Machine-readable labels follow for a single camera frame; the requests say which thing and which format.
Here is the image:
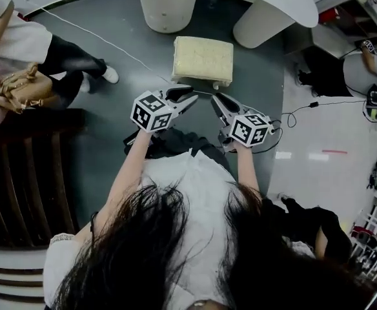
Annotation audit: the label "thin white floor cable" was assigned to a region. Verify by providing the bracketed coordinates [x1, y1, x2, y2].
[41, 6, 216, 96]

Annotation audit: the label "grey desk with shelf hutch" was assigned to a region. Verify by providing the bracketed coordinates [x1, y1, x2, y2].
[311, 0, 377, 59]

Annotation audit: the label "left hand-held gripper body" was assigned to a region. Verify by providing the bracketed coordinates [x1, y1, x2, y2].
[123, 89, 180, 147]

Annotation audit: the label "person's black trousers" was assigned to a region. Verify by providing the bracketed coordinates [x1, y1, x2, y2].
[148, 129, 231, 174]

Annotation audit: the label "dark wooden stair railing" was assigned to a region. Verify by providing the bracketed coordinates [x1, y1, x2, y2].
[0, 108, 88, 248]

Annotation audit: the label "person's right forearm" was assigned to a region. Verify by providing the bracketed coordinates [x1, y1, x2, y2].
[235, 140, 262, 194]

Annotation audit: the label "tan chain handbag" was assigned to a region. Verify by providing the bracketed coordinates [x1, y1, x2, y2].
[0, 61, 54, 114]

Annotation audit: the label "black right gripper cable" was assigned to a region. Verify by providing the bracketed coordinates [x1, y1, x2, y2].
[252, 99, 369, 154]

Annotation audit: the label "person's white shirt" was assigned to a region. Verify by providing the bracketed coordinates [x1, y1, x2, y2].
[43, 150, 317, 308]

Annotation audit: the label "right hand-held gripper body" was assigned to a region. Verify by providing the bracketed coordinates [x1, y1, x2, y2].
[219, 107, 278, 153]

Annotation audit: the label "person's left forearm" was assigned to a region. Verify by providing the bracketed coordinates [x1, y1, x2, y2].
[93, 129, 153, 238]

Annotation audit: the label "black bag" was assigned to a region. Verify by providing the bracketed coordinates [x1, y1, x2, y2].
[262, 196, 353, 266]

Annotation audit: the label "white wire rack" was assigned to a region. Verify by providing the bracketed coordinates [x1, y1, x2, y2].
[349, 134, 377, 279]

